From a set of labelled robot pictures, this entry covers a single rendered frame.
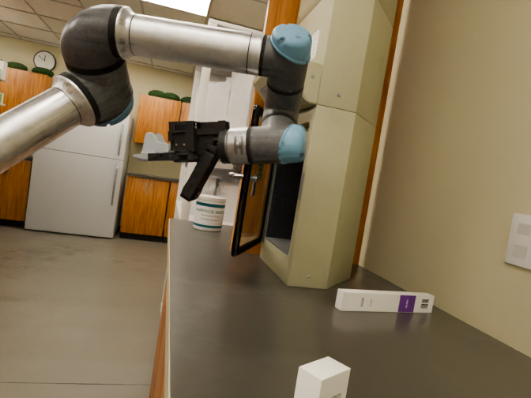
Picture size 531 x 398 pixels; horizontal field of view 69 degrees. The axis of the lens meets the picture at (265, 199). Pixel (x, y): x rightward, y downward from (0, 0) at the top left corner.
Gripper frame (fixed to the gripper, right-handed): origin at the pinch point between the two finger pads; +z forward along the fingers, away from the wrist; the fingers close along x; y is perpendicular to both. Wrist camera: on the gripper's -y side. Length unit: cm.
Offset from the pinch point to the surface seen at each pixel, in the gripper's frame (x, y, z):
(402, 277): -51, -39, -61
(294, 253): -21.1, -24.5, -30.4
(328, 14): -27, 36, -39
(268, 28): -55, 44, -18
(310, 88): -22.6, 17.1, -35.0
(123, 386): -101, -117, 71
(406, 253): -52, -31, -63
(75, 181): -397, -17, 318
